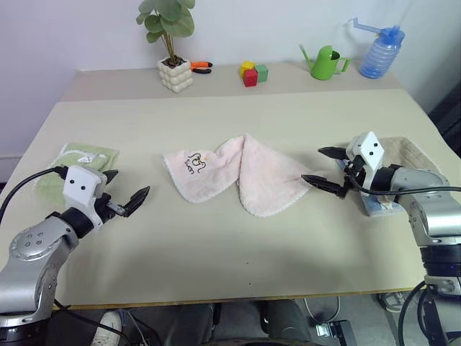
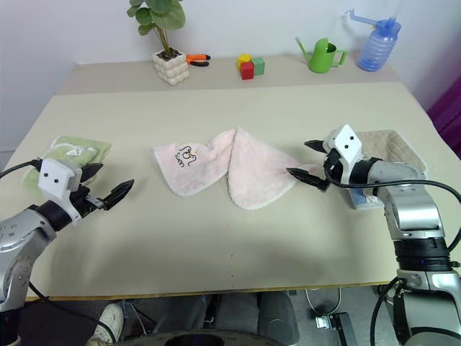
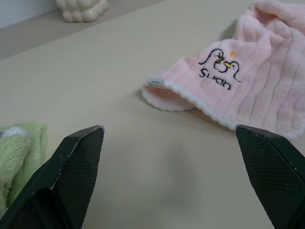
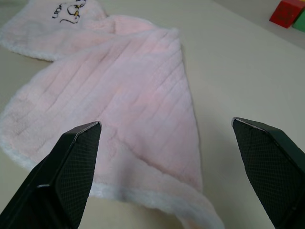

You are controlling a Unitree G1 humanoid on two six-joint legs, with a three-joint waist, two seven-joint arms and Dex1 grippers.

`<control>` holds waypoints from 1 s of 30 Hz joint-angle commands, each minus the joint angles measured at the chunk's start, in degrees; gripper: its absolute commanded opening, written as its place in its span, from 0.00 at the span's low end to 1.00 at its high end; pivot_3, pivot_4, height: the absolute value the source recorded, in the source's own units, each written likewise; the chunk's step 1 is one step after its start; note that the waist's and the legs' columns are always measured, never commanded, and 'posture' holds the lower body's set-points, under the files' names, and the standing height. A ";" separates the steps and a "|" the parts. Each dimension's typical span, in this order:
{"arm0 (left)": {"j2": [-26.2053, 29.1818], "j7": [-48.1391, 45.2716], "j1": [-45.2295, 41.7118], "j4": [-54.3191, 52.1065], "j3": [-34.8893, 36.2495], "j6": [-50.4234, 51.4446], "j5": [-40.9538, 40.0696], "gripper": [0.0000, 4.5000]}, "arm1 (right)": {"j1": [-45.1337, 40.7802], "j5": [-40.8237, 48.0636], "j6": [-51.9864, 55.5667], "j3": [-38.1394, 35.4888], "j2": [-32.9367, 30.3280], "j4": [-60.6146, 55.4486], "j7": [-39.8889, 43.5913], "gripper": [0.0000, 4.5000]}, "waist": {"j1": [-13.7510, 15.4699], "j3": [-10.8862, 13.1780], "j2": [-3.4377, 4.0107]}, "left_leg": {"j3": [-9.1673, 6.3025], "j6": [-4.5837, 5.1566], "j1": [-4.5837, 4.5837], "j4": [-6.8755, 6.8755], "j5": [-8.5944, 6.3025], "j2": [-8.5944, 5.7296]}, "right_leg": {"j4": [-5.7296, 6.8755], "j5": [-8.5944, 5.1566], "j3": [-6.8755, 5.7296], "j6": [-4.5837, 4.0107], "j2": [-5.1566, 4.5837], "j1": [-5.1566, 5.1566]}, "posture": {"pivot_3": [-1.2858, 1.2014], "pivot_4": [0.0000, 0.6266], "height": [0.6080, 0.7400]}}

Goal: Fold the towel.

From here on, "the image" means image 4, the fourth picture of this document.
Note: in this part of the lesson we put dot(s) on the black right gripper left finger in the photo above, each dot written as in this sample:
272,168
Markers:
62,176

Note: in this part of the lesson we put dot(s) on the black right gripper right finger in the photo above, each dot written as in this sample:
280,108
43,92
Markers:
271,167

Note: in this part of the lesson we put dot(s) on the pink fluffy towel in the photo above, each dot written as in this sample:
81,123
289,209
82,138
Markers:
119,95

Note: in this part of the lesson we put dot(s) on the green wooden block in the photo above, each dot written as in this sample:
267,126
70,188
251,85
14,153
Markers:
299,23

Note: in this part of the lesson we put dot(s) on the red wooden block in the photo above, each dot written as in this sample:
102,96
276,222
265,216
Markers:
284,13

